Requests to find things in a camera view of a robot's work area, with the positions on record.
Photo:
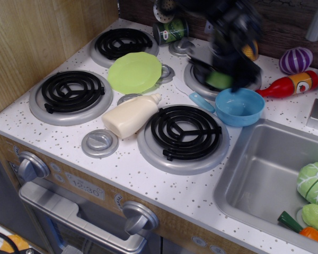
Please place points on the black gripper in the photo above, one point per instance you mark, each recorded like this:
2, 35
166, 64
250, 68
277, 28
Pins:
235, 63

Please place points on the green toy pear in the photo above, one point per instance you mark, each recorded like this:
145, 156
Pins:
219, 80

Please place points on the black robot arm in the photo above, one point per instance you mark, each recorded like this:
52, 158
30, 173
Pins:
236, 24

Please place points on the blue plastic bowl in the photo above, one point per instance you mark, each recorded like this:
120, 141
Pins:
241, 108

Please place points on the back right stove burner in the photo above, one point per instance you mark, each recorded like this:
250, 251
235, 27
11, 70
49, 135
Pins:
207, 92

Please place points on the stove burner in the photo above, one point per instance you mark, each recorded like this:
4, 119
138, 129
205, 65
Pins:
183, 140
207, 92
71, 97
111, 45

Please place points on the yellow toy corn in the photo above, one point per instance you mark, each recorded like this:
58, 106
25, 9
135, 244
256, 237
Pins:
251, 50

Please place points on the silver slotted spatula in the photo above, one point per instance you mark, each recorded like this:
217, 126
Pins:
208, 28

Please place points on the back silver stovetop knob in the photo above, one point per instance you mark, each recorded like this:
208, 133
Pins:
181, 47

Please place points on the silver stovetop knob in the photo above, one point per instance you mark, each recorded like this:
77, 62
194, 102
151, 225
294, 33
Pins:
127, 97
181, 47
100, 143

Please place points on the silver knob under plate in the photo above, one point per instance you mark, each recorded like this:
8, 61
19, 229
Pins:
167, 75

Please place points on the red toy ketchup bottle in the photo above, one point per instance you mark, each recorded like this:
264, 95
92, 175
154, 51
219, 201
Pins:
291, 85

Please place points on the green toy can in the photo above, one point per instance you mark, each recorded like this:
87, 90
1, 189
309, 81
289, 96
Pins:
169, 32

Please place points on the purple striped toy onion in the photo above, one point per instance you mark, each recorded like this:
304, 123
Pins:
295, 60

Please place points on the front right stove burner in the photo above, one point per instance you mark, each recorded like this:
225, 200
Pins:
183, 140

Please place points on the silver perforated ladle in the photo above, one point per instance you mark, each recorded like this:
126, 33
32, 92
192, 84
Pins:
164, 11

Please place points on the light green plate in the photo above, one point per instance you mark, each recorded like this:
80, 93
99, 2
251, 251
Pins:
134, 73

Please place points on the middle silver stovetop knob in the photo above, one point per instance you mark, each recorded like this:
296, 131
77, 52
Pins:
127, 97

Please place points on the cream toy bottle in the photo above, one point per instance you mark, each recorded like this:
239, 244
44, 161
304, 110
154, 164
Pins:
128, 117

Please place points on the silver sink basin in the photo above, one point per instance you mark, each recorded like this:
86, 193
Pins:
258, 182

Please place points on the back left stove burner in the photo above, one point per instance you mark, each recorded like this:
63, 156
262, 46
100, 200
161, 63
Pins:
111, 45

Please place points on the green toy cabbage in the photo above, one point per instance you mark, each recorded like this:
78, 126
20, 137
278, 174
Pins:
307, 183

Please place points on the front silver stovetop knob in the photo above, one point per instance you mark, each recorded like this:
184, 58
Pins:
100, 143

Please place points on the front left stove burner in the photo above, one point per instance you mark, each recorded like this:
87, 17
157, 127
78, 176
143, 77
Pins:
71, 97

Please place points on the right oven dial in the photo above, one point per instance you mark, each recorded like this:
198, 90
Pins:
139, 217

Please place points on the oven dial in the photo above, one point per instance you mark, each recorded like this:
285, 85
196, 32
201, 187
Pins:
31, 167
139, 217

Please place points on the small green toy vegetable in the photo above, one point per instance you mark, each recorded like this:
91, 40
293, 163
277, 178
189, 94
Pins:
310, 215

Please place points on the orange toy carrot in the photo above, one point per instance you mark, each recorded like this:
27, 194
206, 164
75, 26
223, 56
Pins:
288, 221

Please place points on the oven clock display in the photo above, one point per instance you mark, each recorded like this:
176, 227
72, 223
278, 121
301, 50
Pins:
86, 186

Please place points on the left oven dial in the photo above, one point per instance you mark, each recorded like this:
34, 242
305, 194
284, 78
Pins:
31, 167

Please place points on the yellow object on floor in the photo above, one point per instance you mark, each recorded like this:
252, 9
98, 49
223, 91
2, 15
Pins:
19, 242

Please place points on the blue handled toy knife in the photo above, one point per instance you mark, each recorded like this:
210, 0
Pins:
194, 96

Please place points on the silver oven door handle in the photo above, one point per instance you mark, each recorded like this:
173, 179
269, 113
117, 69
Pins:
73, 223

